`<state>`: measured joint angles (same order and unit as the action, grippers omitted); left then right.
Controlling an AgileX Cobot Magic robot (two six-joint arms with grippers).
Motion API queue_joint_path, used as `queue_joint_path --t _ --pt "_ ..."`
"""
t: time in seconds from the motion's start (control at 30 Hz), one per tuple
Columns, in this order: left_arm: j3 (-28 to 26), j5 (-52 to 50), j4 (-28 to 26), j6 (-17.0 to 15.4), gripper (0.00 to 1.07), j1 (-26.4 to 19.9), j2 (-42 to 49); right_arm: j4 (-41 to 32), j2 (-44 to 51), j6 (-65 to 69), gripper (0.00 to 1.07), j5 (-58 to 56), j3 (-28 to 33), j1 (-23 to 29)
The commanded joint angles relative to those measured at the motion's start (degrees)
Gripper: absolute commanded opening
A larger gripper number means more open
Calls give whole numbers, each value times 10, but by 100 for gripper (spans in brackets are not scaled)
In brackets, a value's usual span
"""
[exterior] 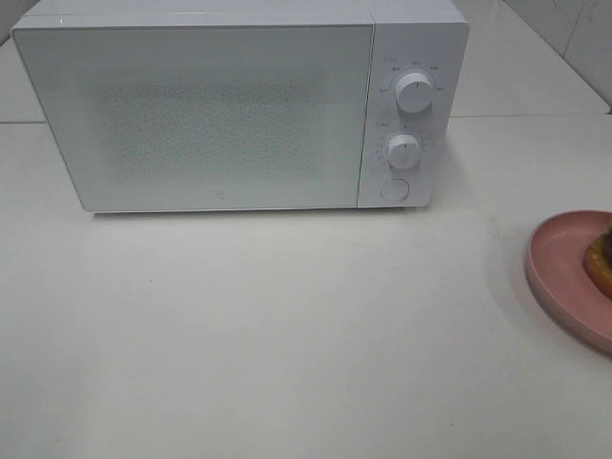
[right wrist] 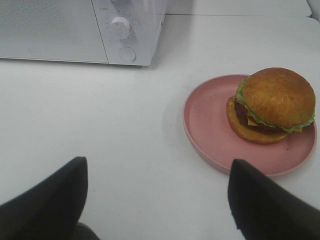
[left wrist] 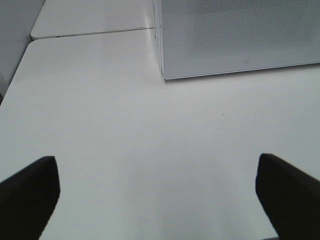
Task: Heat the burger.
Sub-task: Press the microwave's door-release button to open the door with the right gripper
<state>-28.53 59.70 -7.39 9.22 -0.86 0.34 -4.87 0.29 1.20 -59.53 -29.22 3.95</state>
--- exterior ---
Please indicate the white door release button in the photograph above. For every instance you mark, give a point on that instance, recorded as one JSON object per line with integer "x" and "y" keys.
{"x": 395, "y": 190}

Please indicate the white microwave door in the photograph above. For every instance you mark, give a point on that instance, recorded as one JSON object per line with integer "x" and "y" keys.
{"x": 205, "y": 118}

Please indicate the pink round plate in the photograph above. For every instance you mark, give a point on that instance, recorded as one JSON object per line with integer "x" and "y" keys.
{"x": 556, "y": 269}

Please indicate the burger with lettuce and cheese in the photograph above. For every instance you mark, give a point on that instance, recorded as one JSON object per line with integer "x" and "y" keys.
{"x": 597, "y": 262}

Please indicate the lower white control knob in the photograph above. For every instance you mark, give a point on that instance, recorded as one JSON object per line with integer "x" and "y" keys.
{"x": 403, "y": 151}

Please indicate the white control knob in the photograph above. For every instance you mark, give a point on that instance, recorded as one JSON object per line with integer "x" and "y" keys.
{"x": 403, "y": 151}
{"x": 414, "y": 91}

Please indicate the upper white control knob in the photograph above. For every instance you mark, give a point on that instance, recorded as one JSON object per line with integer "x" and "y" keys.
{"x": 414, "y": 91}

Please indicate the white microwave oven body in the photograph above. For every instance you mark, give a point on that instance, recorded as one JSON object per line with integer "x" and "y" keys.
{"x": 428, "y": 35}

